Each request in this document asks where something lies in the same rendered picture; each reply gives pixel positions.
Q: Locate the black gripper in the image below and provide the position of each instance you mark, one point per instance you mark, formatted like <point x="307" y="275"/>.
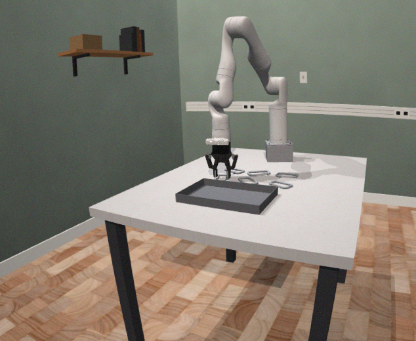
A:
<point x="221" y="157"/>

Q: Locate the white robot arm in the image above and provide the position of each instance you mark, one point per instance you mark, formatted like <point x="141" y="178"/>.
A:
<point x="242" y="27"/>

